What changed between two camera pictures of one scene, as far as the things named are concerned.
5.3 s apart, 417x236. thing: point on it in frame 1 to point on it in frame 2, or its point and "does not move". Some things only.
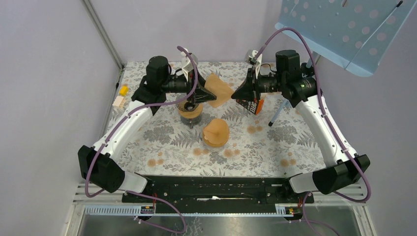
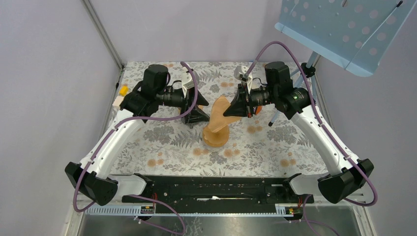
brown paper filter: [218, 87] to [218, 121]
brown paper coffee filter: [216, 132] does not move
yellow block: [124, 90] does not move
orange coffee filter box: [259, 105] does not move
